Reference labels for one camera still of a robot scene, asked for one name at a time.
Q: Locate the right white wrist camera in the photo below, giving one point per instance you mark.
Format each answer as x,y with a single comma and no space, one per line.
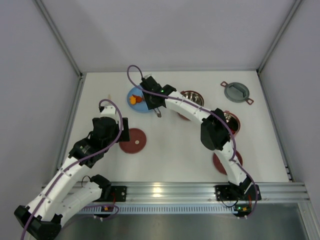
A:
146,77

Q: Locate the grey top lid with clasps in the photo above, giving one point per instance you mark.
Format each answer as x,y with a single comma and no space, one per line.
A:
237,92

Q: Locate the orange round food slice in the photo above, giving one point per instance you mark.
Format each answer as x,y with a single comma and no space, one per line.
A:
138,99

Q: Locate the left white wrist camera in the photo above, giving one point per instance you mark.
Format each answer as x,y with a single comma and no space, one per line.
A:
108,111

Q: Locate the metal tongs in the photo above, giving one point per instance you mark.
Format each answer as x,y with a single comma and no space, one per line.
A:
157,112

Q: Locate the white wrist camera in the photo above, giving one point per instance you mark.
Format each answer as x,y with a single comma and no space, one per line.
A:
146,77
108,111

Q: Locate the orange carrot food piece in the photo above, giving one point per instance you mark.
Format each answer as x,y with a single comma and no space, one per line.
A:
132,99

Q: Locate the pink lunch container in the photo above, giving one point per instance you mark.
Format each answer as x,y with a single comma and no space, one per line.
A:
232,122

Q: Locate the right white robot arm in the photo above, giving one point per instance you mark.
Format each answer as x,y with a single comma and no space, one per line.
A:
215,134

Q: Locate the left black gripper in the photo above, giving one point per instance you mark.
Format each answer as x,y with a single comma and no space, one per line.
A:
125,129

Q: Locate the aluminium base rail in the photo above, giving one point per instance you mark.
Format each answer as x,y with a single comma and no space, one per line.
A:
179,198

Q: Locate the left dark red lid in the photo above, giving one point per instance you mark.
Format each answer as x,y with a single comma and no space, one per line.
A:
137,141

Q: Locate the right dark red lid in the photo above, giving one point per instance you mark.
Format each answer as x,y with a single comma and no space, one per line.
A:
218,165

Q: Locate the dark red lunch container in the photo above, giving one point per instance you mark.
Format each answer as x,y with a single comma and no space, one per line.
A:
194,97

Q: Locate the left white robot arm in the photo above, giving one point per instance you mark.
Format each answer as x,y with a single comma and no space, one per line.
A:
44,217

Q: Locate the blue plate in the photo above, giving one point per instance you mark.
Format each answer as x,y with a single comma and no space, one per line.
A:
140,107

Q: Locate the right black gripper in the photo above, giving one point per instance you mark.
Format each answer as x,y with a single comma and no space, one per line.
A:
153,100

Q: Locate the dark red lid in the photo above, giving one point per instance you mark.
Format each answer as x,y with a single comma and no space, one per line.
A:
137,141
218,165

